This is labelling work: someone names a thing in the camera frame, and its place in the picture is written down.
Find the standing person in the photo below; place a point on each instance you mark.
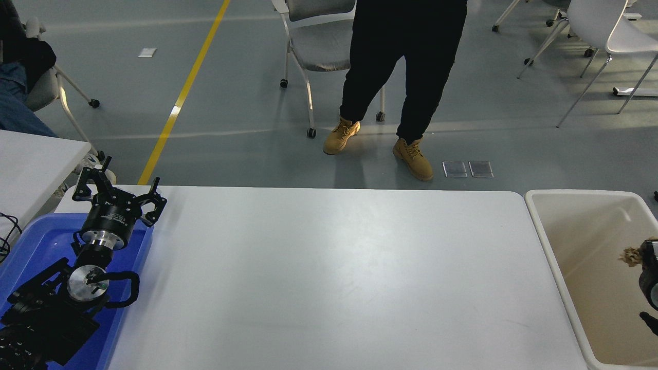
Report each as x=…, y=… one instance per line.
x=401, y=51

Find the white side table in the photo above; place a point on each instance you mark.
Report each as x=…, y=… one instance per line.
x=31, y=164

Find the white castor chair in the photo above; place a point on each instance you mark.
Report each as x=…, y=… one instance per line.
x=545, y=43

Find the white stand foot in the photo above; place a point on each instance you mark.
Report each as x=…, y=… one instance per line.
x=637, y=92

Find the white shell chair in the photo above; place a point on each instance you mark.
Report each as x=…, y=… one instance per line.
x=596, y=20

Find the large pale bin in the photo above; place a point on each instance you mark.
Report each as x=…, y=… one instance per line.
x=591, y=288

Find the tan paper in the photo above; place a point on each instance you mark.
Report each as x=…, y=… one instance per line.
x=629, y=255

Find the metal floor plate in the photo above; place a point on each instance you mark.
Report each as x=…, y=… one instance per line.
x=481, y=169
x=455, y=169

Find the grey castor chair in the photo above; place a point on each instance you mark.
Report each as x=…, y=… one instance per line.
x=318, y=49

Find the white-framed castor chair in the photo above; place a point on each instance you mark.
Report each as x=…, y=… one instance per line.
x=49, y=90

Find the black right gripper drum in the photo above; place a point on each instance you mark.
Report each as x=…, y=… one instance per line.
x=646, y=282

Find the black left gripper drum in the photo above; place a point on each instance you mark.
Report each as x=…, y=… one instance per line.
x=110, y=218

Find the blue plastic tray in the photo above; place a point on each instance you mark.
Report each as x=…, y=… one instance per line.
x=41, y=246

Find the seated person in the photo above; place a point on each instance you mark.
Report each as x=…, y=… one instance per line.
x=15, y=103

